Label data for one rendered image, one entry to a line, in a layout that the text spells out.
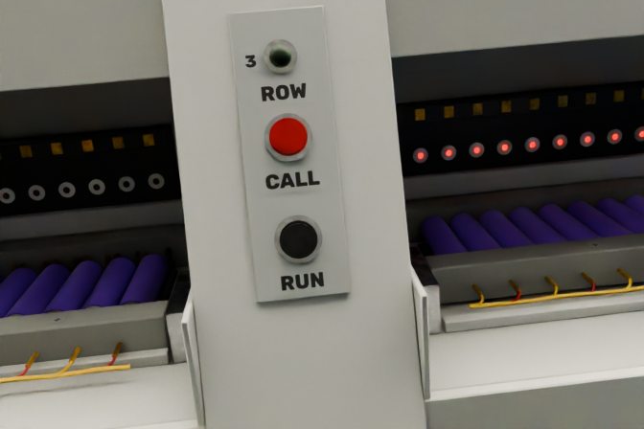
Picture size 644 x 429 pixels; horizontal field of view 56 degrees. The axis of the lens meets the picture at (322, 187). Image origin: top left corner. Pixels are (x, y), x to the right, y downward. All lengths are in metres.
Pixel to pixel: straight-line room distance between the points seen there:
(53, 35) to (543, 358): 0.26
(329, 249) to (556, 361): 0.12
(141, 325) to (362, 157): 0.14
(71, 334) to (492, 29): 0.25
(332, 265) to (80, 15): 0.15
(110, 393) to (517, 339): 0.20
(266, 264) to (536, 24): 0.16
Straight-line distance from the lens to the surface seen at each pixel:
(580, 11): 0.31
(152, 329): 0.32
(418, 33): 0.28
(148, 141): 0.43
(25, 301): 0.38
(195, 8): 0.27
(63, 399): 0.32
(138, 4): 0.28
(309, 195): 0.26
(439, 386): 0.29
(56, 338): 0.34
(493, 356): 0.31
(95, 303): 0.36
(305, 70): 0.26
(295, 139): 0.25
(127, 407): 0.30
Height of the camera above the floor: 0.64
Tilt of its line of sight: 1 degrees down
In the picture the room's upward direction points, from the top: 6 degrees counter-clockwise
